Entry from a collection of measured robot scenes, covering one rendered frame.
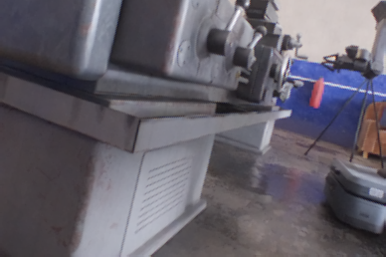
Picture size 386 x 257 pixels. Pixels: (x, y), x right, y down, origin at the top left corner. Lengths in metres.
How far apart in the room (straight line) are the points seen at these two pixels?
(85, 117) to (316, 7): 5.70
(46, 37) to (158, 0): 0.23
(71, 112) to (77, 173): 0.13
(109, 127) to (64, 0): 0.25
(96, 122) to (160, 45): 0.19
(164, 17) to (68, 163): 0.37
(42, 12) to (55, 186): 0.36
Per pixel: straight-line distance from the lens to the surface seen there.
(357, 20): 6.04
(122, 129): 0.55
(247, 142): 2.94
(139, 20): 0.63
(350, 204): 1.77
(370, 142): 5.08
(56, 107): 0.66
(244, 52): 0.88
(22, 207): 0.81
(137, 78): 0.79
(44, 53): 0.64
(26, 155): 0.78
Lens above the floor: 0.56
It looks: 4 degrees down
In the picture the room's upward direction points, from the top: 13 degrees clockwise
